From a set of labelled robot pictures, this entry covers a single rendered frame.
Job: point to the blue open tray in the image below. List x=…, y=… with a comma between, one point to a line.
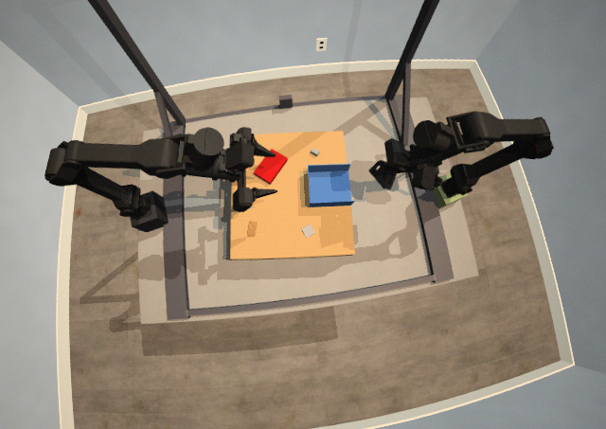
x=329, y=186

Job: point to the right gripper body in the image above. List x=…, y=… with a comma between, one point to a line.
x=243, y=196

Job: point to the small grey flat square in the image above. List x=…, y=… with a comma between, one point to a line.
x=308, y=230

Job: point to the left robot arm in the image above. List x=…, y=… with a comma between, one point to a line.
x=531, y=140

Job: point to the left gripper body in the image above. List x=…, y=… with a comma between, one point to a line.
x=396, y=154

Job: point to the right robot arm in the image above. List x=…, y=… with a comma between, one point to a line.
x=156, y=157

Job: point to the red rectangular block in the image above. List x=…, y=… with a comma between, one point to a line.
x=269, y=168

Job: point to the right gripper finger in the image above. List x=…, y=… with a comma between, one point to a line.
x=260, y=150
x=262, y=192

